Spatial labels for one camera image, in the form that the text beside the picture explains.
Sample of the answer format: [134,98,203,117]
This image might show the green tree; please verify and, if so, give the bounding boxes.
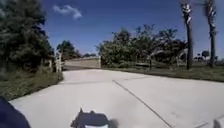
[55,40,82,62]

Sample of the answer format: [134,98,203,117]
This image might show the dense green trees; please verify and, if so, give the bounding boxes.
[0,0,56,73]

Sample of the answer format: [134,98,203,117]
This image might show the thicket of green bushes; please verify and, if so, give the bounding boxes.
[95,23,189,69]

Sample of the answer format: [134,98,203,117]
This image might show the grass strip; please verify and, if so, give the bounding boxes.
[0,68,64,102]
[101,61,224,83]

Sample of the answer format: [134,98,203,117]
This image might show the pale wooden post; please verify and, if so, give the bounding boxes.
[54,52,64,73]

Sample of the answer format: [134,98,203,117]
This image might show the palm tree trunk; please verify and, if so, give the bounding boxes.
[203,0,218,69]
[179,1,195,71]

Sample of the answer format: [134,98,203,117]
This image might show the pale concrete path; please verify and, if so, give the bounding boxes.
[9,68,224,128]

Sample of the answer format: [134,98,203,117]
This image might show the wooden boardwalk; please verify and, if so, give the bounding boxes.
[63,58,102,71]

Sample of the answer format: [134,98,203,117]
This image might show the robot's own part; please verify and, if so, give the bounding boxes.
[84,123,110,128]

